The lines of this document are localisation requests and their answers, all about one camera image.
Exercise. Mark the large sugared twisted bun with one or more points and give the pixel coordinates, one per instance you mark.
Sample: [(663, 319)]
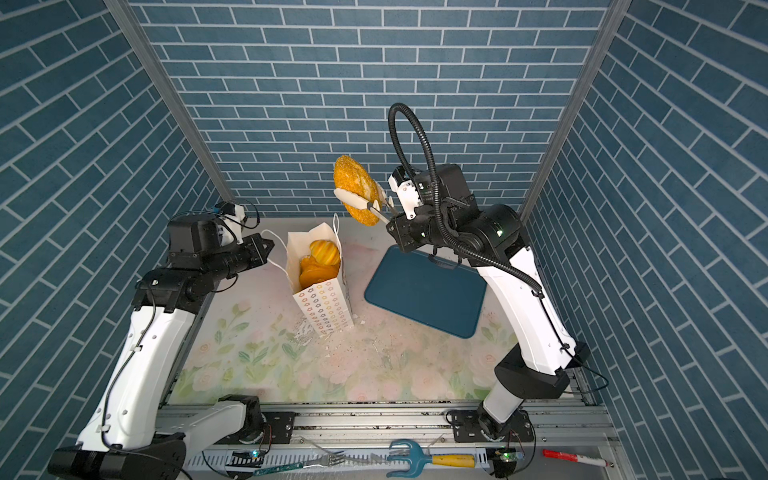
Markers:
[(312, 272)]

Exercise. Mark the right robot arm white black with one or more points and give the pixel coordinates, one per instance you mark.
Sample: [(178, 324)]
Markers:
[(439, 210)]

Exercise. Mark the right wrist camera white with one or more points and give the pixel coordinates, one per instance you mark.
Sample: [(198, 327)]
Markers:
[(406, 191)]

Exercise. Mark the metal tongs white tips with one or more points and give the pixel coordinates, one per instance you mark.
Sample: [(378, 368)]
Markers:
[(360, 203)]

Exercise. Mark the white paper bag with pattern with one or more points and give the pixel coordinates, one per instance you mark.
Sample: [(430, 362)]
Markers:
[(325, 306)]

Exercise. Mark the teal garden fork yellow handle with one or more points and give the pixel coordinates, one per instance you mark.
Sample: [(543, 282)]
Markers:
[(410, 452)]

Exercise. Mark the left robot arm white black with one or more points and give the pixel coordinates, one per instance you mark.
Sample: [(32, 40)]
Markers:
[(122, 440)]

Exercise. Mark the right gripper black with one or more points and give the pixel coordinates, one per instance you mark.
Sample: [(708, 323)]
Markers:
[(402, 233)]

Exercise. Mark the red white marker pen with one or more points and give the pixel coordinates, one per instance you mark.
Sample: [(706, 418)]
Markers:
[(578, 458)]

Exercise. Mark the sesame oval bread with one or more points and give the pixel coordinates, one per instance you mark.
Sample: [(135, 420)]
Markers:
[(349, 175)]

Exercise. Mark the metal fork green handle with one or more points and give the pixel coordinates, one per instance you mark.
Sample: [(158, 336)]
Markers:
[(324, 461)]

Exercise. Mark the teal rectangular tray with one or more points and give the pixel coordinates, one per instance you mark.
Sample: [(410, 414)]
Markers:
[(410, 285)]

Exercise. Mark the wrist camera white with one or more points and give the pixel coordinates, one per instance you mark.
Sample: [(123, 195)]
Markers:
[(406, 191), (229, 221)]

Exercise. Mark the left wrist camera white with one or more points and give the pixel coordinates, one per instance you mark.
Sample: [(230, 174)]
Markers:
[(229, 221)]

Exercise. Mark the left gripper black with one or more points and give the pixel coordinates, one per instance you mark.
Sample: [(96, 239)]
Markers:
[(257, 257)]

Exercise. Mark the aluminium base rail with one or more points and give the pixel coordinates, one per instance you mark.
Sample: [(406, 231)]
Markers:
[(556, 423)]

